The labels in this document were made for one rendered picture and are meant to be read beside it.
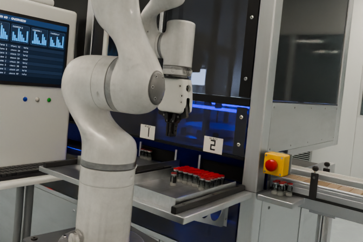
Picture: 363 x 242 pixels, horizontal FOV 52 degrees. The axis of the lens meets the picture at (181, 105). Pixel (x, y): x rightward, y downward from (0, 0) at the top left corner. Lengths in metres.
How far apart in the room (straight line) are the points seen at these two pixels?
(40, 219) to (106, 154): 1.60
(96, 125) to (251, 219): 0.77
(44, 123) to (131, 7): 1.19
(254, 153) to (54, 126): 1.00
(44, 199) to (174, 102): 1.38
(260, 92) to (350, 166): 4.74
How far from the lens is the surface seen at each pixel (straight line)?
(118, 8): 0.77
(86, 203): 0.83
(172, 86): 1.07
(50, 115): 1.90
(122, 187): 0.81
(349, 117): 5.97
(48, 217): 2.29
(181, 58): 1.06
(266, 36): 1.36
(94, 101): 0.81
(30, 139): 1.86
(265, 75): 1.34
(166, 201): 1.11
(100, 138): 0.79
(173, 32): 1.07
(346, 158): 6.01
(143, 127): 1.66
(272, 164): 1.29
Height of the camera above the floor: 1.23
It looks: 3 degrees down
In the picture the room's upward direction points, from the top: 5 degrees clockwise
